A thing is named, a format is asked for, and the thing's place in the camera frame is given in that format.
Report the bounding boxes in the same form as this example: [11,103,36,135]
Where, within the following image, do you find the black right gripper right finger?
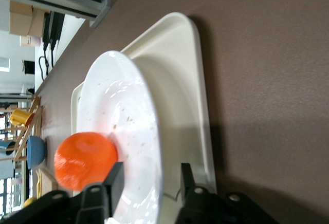
[176,162,222,224]

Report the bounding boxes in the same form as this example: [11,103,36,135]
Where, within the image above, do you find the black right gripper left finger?
[76,161,125,224]

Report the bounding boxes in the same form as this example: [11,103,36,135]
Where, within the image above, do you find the orange fruit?
[53,132,119,192]

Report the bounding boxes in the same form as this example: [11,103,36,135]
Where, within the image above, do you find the white round plate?
[76,50,163,224]

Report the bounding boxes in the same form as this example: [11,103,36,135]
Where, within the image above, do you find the wooden cutting board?
[32,167,59,199]

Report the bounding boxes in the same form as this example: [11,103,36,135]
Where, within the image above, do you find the yellow lemon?
[23,197,38,208]

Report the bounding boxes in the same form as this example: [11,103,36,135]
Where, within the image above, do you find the blue bowl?
[27,135,48,170]

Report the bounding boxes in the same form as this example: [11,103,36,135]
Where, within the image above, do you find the wooden mug rack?
[0,96,43,162]

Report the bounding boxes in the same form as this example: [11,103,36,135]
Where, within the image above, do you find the cream bear print tray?
[70,12,217,224]

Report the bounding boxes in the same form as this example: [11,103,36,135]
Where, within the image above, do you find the yellow mug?
[9,108,35,127]

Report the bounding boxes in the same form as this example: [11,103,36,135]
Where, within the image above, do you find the black power strip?
[42,12,65,53]

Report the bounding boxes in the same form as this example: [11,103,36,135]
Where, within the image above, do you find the brown cardboard box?
[9,0,46,38]

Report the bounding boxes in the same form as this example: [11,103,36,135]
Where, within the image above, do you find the grey aluminium frame post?
[0,0,113,28]

